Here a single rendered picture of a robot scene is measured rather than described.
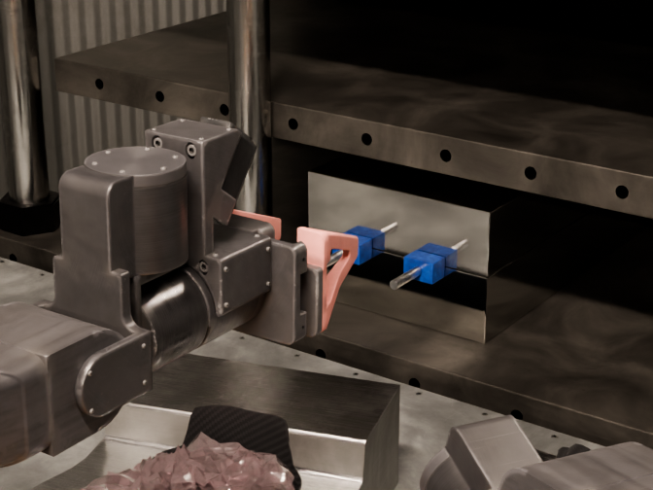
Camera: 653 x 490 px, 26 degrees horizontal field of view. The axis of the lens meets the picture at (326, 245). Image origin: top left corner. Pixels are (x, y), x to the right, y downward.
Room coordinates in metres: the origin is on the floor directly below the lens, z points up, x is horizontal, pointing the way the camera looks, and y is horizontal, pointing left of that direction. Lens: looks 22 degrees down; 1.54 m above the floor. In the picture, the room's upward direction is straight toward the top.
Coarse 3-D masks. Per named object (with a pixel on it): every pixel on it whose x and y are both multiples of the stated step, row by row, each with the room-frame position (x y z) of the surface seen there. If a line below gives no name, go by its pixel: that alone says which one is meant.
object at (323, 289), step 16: (304, 240) 0.82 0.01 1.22; (320, 240) 0.81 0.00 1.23; (336, 240) 0.84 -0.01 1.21; (352, 240) 0.87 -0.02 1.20; (320, 256) 0.81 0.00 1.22; (352, 256) 0.87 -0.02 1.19; (304, 272) 0.81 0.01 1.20; (320, 272) 0.81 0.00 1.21; (336, 272) 0.85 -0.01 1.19; (304, 288) 0.81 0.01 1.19; (320, 288) 0.81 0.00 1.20; (336, 288) 0.84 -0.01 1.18; (304, 304) 0.81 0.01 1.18; (320, 304) 0.81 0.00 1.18; (320, 320) 0.81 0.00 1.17
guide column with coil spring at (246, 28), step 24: (240, 0) 1.75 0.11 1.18; (264, 0) 1.77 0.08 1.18; (240, 24) 1.76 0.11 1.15; (264, 24) 1.76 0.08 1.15; (240, 48) 1.76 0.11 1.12; (264, 48) 1.76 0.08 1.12; (240, 72) 1.76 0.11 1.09; (264, 72) 1.76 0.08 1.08; (240, 96) 1.76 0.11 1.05; (264, 96) 1.76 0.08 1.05; (240, 120) 1.76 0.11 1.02; (264, 120) 1.76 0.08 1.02; (264, 144) 1.76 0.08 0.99; (264, 168) 1.76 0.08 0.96; (240, 192) 1.76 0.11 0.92; (264, 192) 1.76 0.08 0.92
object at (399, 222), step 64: (320, 192) 1.73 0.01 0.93; (384, 192) 1.67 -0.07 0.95; (448, 192) 1.65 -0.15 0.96; (512, 192) 1.65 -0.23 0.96; (384, 256) 1.67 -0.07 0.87; (448, 256) 1.62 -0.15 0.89; (512, 256) 1.64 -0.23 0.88; (576, 256) 1.79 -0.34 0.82; (448, 320) 1.61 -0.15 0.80; (512, 320) 1.64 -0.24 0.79
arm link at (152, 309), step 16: (176, 272) 0.76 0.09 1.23; (144, 288) 0.74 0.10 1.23; (160, 288) 0.74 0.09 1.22; (176, 288) 0.75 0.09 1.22; (192, 288) 0.76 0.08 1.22; (144, 304) 0.72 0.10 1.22; (160, 304) 0.73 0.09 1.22; (176, 304) 0.74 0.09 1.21; (192, 304) 0.75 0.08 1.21; (144, 320) 0.72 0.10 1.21; (160, 320) 0.72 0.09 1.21; (176, 320) 0.73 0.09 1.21; (192, 320) 0.74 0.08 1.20; (160, 336) 0.72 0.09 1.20; (176, 336) 0.73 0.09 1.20; (192, 336) 0.74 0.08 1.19; (160, 352) 0.72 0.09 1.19; (176, 352) 0.73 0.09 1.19
